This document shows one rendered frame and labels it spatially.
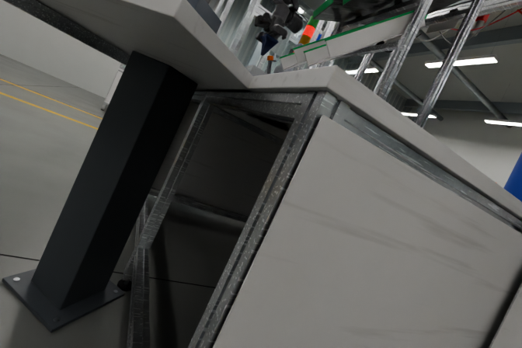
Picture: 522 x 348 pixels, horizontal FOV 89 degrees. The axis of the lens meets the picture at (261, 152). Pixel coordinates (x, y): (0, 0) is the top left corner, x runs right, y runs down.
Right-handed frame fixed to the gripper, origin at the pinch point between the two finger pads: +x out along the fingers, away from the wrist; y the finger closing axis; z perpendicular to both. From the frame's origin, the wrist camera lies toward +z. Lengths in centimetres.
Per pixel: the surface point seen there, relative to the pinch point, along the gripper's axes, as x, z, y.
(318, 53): 5.6, -3.8, 35.7
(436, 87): 2, -31, 53
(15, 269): 109, 47, -1
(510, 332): 51, -59, 78
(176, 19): 26, 33, 65
